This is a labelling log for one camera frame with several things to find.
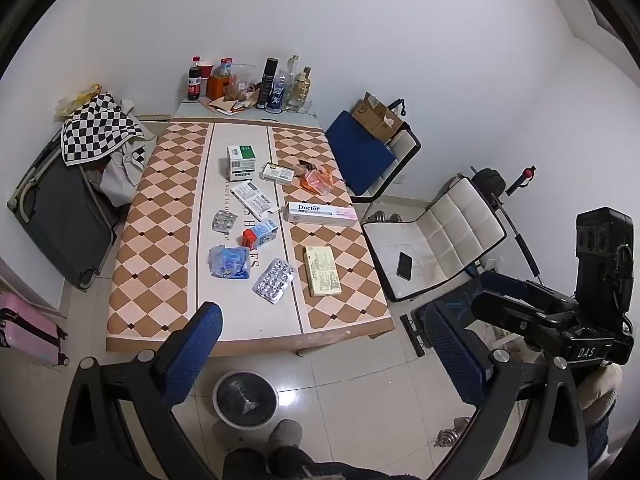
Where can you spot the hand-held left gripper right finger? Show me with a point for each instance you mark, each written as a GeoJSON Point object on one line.
{"type": "Point", "coordinates": [455, 355]}

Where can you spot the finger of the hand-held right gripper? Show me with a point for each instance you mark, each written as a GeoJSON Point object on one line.
{"type": "Point", "coordinates": [515, 315]}
{"type": "Point", "coordinates": [510, 284]}

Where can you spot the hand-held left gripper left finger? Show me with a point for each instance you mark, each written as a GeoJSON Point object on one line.
{"type": "Point", "coordinates": [195, 355]}

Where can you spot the round trash bin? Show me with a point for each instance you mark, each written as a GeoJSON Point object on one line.
{"type": "Point", "coordinates": [245, 399]}

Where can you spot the blue plastic bag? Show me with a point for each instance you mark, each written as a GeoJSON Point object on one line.
{"type": "Point", "coordinates": [229, 261]}

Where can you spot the large silver blister pack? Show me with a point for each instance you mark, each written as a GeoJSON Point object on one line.
{"type": "Point", "coordinates": [273, 281]}

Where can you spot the small silver blister pack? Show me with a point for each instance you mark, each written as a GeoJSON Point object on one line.
{"type": "Point", "coordinates": [223, 221]}

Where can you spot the blue and orange small box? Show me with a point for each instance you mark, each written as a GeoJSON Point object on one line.
{"type": "Point", "coordinates": [261, 234]}

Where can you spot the white printed pill card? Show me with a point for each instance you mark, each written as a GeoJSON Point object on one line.
{"type": "Point", "coordinates": [255, 198]}

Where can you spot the long white and pink box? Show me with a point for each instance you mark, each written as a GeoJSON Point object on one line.
{"type": "Point", "coordinates": [320, 212]}

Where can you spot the white box with yellow mark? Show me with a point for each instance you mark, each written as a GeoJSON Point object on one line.
{"type": "Point", "coordinates": [276, 174]}

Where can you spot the green and white medicine box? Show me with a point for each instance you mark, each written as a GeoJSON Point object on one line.
{"type": "Point", "coordinates": [241, 157]}

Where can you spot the orange plastic packet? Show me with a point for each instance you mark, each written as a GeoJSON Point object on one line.
{"type": "Point", "coordinates": [316, 180]}

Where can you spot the person's right forearm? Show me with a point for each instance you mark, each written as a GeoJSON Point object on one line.
{"type": "Point", "coordinates": [600, 390]}

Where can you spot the metal bar with red tip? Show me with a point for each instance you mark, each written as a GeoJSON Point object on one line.
{"type": "Point", "coordinates": [520, 245]}

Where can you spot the metal dumbbell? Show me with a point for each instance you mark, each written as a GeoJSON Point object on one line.
{"type": "Point", "coordinates": [450, 435]}

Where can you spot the white padded chair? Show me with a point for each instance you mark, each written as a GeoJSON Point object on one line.
{"type": "Point", "coordinates": [450, 230]}

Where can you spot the black smartphone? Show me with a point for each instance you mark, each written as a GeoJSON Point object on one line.
{"type": "Point", "coordinates": [404, 266]}

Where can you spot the black weight plate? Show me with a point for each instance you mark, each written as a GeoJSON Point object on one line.
{"type": "Point", "coordinates": [490, 181]}

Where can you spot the diamond patterned dining table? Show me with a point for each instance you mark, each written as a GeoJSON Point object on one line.
{"type": "Point", "coordinates": [165, 240]}

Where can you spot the grey fuzzy slipper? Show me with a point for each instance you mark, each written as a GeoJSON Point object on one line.
{"type": "Point", "coordinates": [286, 435]}

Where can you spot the person's dark trouser legs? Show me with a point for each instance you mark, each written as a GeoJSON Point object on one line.
{"type": "Point", "coordinates": [300, 467]}

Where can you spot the pink suitcase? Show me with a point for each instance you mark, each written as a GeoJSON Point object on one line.
{"type": "Point", "coordinates": [27, 330]}

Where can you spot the grey and white clothing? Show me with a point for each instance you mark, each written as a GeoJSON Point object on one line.
{"type": "Point", "coordinates": [122, 172]}

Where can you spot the grey folding bed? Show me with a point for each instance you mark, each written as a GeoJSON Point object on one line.
{"type": "Point", "coordinates": [60, 210]}

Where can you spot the brown cardboard box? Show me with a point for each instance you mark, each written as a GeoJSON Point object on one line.
{"type": "Point", "coordinates": [375, 117]}

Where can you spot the small dark item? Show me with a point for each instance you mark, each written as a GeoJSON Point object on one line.
{"type": "Point", "coordinates": [306, 164]}

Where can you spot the black and white checkered cloth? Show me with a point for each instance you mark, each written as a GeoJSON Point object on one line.
{"type": "Point", "coordinates": [97, 127]}

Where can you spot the brown paper envelopes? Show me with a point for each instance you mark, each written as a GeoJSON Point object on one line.
{"type": "Point", "coordinates": [225, 105]}

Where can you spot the orange juice bottle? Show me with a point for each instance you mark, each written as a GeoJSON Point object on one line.
{"type": "Point", "coordinates": [219, 82]}

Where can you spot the dark cola bottle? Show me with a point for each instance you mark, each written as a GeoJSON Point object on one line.
{"type": "Point", "coordinates": [194, 80]}

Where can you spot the clear bag of snacks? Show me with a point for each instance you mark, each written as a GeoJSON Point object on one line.
{"type": "Point", "coordinates": [241, 82]}

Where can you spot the yellow plastic bag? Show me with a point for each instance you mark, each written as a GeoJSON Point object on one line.
{"type": "Point", "coordinates": [75, 102]}

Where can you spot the black spray can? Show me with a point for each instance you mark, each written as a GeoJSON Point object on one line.
{"type": "Point", "coordinates": [268, 82]}

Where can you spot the red cup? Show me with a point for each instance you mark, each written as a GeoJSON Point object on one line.
{"type": "Point", "coordinates": [205, 72]}

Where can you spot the golden liquor bottle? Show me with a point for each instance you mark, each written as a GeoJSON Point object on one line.
{"type": "Point", "coordinates": [301, 90]}

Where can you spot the clear glass bottle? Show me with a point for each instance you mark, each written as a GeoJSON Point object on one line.
{"type": "Point", "coordinates": [294, 67]}

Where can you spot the black floor frame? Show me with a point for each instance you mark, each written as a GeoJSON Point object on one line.
{"type": "Point", "coordinates": [416, 332]}

